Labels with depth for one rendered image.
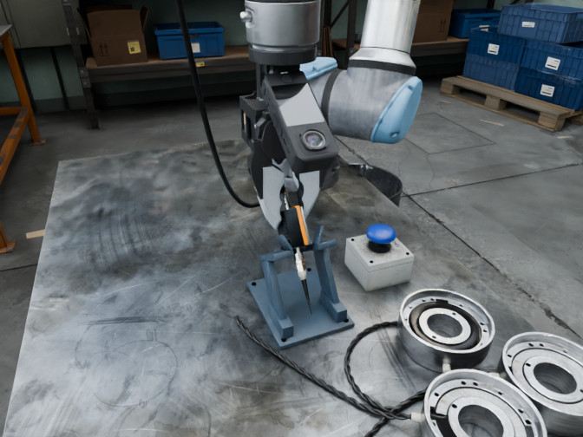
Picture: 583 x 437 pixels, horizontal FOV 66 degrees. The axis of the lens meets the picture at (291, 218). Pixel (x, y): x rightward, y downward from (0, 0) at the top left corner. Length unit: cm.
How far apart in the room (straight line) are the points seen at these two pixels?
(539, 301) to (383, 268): 148
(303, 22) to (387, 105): 33
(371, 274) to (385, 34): 40
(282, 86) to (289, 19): 6
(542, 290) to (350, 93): 152
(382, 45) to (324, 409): 56
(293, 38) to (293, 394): 36
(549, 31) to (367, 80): 350
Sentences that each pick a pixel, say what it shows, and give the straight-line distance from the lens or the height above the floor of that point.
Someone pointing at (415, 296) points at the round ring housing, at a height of 84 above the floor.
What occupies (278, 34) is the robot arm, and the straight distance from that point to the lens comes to 46.
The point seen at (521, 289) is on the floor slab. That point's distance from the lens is 210.
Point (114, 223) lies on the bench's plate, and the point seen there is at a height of 80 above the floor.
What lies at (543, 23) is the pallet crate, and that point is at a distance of 425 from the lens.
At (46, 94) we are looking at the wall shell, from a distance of 441.
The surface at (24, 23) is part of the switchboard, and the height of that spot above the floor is 73.
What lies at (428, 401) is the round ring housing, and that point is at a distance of 49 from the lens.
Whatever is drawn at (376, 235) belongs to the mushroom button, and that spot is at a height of 87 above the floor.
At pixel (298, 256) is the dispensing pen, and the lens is 55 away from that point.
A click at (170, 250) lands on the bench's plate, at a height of 80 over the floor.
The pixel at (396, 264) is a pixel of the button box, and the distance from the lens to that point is 63.
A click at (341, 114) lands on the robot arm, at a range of 79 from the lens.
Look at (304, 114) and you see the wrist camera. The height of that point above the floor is 107.
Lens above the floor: 121
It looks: 31 degrees down
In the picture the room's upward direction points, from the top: straight up
